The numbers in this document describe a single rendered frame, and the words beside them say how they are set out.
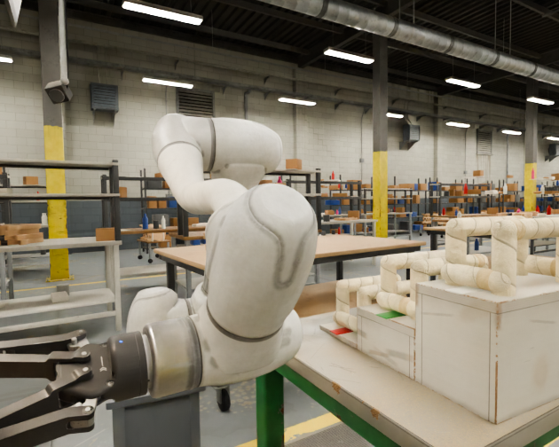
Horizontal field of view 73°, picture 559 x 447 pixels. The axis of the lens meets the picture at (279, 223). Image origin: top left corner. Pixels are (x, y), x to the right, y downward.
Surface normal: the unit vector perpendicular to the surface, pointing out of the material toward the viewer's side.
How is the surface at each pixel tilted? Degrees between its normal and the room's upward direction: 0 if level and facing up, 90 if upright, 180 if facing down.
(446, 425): 0
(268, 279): 117
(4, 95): 90
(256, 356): 123
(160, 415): 90
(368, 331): 90
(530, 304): 90
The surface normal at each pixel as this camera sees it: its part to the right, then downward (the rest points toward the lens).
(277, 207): 0.33, -0.67
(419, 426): -0.01, -1.00
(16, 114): 0.50, 0.04
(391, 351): -0.90, 0.04
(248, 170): 0.37, 0.62
